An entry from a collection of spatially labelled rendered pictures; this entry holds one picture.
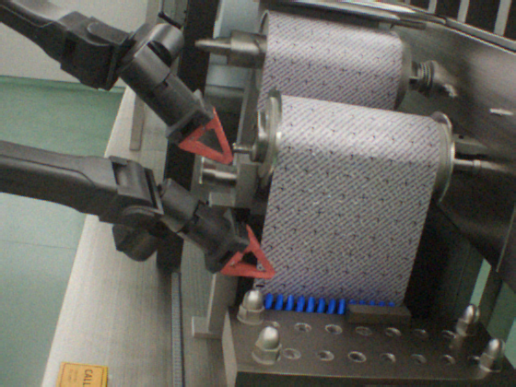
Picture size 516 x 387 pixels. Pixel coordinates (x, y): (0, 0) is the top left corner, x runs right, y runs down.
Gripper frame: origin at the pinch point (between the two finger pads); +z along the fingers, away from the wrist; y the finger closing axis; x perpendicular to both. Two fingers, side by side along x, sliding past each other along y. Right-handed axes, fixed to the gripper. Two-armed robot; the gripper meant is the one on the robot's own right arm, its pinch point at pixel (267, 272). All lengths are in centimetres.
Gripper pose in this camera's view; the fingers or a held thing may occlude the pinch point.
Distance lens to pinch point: 100.3
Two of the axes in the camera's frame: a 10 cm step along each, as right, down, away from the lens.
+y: 1.1, 3.6, -9.3
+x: 6.3, -7.5, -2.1
